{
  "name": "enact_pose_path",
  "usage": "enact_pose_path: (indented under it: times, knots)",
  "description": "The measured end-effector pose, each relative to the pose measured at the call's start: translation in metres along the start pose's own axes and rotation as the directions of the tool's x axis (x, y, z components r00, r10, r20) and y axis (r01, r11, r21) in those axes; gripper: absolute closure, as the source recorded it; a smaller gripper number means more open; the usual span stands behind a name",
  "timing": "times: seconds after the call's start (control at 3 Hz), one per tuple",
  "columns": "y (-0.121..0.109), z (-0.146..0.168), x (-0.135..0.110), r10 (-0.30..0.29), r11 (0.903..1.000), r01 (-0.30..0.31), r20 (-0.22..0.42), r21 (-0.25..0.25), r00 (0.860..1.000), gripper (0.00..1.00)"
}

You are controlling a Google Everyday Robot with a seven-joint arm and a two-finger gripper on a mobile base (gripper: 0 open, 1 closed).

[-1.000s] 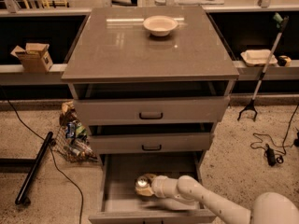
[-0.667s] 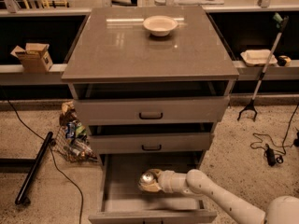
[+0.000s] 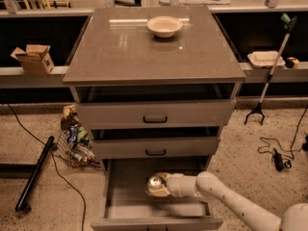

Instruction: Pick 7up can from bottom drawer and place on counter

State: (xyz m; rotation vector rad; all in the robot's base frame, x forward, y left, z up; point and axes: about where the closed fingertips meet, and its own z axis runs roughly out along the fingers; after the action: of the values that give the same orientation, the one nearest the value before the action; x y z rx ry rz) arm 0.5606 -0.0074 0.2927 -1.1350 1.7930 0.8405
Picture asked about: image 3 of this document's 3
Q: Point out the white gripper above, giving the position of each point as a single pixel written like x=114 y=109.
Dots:
x=175 y=185

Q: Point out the silver green 7up can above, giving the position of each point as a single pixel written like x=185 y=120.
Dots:
x=154 y=183

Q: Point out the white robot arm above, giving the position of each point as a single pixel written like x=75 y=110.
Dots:
x=206 y=185

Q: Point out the bottom grey drawer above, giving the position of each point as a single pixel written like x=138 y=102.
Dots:
x=127 y=207

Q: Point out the grey drawer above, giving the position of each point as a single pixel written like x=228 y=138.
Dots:
x=127 y=207
x=172 y=147
x=155 y=114

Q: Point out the middle grey drawer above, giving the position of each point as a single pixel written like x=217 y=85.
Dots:
x=172 y=147

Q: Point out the top grey drawer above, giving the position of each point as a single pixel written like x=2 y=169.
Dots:
x=155 y=114

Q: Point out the grey drawer cabinet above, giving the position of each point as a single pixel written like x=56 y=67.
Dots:
x=119 y=60

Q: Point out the black metal floor bar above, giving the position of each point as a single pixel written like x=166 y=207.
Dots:
x=22 y=204

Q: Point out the white paper bowl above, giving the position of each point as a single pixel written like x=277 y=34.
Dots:
x=164 y=26

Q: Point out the white foam takeout tray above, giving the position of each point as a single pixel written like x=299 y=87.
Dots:
x=265 y=59

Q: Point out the brown cardboard box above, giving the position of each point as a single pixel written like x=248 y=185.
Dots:
x=35 y=59

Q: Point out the yellow black tape measure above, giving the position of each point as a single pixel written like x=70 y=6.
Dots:
x=292 y=62

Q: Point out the grabber reacher tool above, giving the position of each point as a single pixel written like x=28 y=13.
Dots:
x=289 y=24

